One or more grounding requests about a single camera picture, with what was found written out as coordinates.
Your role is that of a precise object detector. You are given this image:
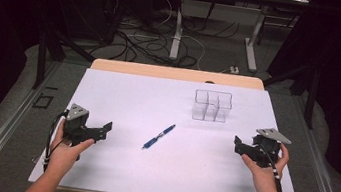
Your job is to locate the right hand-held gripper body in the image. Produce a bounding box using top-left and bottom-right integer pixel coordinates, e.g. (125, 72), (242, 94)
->
(240, 124), (294, 172)

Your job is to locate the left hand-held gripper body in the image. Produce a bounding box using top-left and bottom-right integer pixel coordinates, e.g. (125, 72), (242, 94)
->
(61, 102), (106, 152)

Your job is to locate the clear plastic organizer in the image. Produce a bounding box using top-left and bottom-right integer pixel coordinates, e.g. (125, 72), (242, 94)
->
(190, 87), (234, 125)

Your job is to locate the blue pen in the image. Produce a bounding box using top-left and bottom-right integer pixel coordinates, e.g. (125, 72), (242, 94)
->
(141, 120), (177, 154)

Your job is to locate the person's left hand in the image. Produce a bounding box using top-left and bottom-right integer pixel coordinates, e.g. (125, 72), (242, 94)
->
(46, 116), (98, 180)

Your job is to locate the person's right hand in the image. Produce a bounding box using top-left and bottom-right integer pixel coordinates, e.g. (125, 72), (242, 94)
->
(236, 138), (293, 192)

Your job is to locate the white table mat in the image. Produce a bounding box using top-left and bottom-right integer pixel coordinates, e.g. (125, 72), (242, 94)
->
(27, 59), (317, 192)

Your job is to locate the black metal stand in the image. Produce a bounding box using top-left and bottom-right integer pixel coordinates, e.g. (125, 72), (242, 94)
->
(31, 23), (101, 98)
(257, 55), (324, 130)

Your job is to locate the wooden table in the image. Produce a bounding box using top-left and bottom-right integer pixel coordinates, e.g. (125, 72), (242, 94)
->
(90, 54), (267, 94)

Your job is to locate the white desk leg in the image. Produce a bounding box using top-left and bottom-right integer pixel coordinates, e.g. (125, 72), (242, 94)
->
(168, 0), (188, 61)
(240, 4), (270, 73)

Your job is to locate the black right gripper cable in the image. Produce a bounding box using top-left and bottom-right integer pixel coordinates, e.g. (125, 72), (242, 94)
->
(254, 144), (290, 192)

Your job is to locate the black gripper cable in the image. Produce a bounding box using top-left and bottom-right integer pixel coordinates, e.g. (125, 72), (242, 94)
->
(254, 144), (290, 192)
(42, 109), (70, 175)

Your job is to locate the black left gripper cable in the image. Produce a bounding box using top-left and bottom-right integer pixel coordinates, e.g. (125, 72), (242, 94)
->
(42, 109), (70, 175)

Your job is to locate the tangle of floor cables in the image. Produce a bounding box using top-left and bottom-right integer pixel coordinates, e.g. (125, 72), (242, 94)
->
(96, 0), (250, 78)

